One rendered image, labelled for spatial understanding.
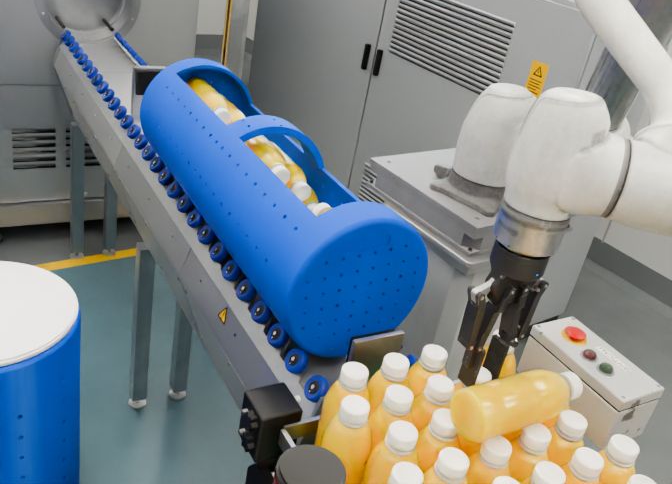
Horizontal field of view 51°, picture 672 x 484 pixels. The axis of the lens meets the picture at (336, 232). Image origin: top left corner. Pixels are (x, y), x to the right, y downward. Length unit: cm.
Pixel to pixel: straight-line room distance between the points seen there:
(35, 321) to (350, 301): 50
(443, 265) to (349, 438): 79
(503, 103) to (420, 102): 155
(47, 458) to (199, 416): 129
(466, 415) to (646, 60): 53
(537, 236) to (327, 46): 284
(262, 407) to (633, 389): 57
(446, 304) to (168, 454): 110
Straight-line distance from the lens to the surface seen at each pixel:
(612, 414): 118
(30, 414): 119
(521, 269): 95
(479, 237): 162
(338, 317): 122
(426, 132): 314
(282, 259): 116
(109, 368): 270
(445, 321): 173
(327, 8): 367
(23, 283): 127
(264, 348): 132
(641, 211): 91
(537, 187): 89
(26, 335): 115
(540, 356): 126
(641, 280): 407
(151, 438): 244
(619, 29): 108
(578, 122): 88
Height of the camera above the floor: 173
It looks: 27 degrees down
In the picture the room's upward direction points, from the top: 11 degrees clockwise
